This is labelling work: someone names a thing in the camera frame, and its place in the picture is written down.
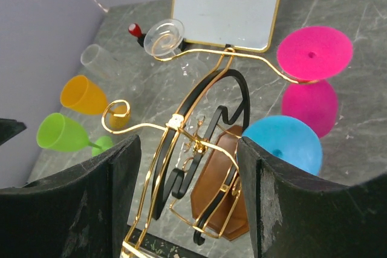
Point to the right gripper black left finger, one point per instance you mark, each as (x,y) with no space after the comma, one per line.
(81,211)

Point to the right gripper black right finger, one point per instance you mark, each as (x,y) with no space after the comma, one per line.
(292,213)

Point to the green wine glass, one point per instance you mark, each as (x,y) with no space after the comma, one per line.
(63,134)

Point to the orange wine glass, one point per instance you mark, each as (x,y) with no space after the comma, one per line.
(82,95)

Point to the clear wine glass front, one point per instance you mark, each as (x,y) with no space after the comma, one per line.
(108,67)

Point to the clear wine glass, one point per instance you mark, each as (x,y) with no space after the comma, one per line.
(165,40)
(108,67)

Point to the clear wine glass back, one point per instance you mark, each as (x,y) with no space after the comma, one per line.
(165,40)

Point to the blue wine glass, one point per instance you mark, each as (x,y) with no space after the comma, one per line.
(289,139)

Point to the pink wine glass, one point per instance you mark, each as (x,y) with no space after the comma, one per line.
(313,54)

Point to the red black stamp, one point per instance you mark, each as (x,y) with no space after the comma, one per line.
(135,30)

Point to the gold framed whiteboard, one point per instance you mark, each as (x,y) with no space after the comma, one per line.
(246,25)

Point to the gold wire glass rack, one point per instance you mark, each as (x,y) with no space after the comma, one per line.
(164,185)

